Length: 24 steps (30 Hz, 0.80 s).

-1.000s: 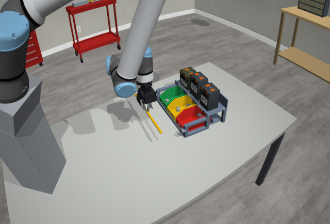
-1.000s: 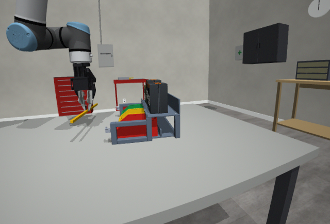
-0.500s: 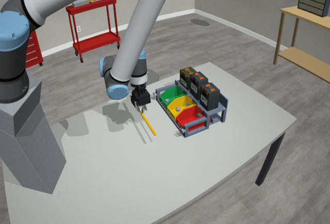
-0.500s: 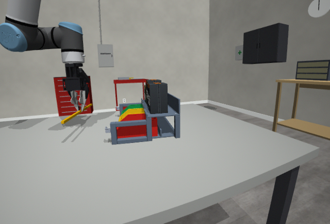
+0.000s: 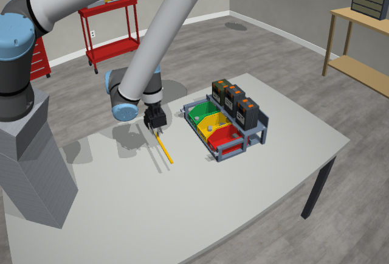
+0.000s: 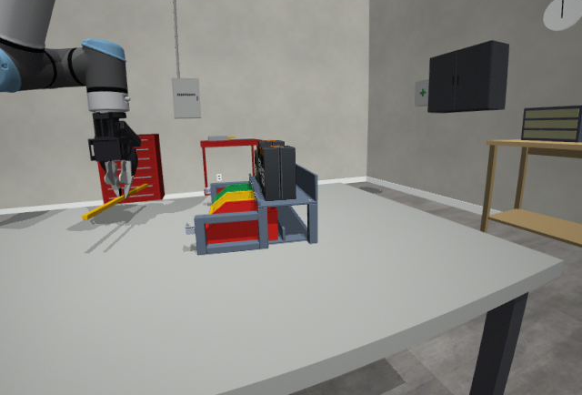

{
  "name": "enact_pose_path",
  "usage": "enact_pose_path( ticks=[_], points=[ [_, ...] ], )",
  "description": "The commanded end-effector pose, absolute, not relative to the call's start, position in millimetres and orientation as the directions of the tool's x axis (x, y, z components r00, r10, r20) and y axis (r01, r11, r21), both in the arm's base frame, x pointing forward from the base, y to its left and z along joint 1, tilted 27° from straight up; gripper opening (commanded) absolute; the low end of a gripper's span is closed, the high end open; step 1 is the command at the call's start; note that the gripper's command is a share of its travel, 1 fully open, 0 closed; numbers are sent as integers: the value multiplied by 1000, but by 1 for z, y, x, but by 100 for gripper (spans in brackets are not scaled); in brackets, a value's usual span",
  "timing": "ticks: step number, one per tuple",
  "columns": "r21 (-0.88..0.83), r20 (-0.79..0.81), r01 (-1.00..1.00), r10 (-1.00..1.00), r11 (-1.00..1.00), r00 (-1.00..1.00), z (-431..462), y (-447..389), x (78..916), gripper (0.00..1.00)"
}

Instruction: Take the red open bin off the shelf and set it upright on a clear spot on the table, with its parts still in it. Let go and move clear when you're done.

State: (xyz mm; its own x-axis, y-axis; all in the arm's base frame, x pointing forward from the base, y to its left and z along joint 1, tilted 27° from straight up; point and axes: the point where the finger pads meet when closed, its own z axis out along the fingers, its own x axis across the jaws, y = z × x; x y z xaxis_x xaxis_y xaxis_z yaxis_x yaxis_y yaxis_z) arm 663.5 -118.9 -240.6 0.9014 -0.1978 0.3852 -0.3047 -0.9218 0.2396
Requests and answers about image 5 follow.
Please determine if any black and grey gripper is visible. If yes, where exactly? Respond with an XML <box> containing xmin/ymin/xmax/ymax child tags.
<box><xmin>143</xmin><ymin>100</ymin><xmax>167</xmax><ymax>138</ymax></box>

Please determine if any red bin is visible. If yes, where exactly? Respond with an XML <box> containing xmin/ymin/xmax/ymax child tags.
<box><xmin>208</xmin><ymin>124</ymin><xmax>242</xmax><ymax>155</ymax></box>

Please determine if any green open bin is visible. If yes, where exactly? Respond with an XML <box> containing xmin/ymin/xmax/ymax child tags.
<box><xmin>189</xmin><ymin>101</ymin><xmax>220</xmax><ymax>129</ymax></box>

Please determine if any yellow open bin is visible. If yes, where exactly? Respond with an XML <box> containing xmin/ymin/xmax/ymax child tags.
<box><xmin>198</xmin><ymin>112</ymin><xmax>231</xmax><ymax>142</ymax></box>

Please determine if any grey metal shelf rack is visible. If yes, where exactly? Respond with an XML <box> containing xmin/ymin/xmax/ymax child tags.
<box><xmin>180</xmin><ymin>94</ymin><xmax>269</xmax><ymax>162</ymax></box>

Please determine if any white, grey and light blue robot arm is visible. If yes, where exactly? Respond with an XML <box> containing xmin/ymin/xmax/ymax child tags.
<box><xmin>0</xmin><ymin>0</ymin><xmax>198</xmax><ymax>122</ymax></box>

